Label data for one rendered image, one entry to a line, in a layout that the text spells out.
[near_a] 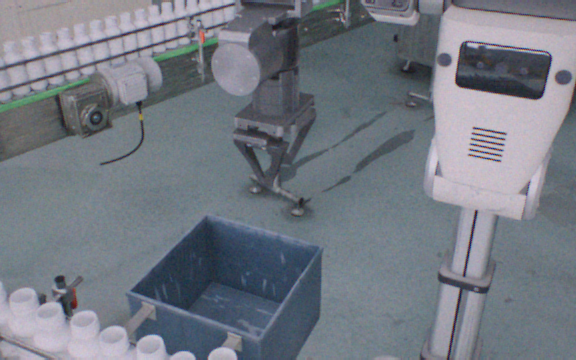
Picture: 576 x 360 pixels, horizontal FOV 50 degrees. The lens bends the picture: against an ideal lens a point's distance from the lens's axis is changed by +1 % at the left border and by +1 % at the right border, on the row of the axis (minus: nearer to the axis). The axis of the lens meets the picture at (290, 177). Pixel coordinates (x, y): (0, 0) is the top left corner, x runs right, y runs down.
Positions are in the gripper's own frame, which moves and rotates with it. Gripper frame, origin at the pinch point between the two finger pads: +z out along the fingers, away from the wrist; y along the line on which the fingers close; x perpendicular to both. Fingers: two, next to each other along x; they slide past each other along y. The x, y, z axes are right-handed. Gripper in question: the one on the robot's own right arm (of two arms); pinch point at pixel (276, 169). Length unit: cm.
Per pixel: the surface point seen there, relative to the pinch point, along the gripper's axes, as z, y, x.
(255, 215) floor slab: 138, -166, -93
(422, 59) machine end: 121, -376, -61
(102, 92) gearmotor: 40, -83, -103
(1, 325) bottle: 29, 17, -40
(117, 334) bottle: 25.2, 13.7, -19.3
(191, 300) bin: 65, -32, -39
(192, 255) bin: 52, -34, -39
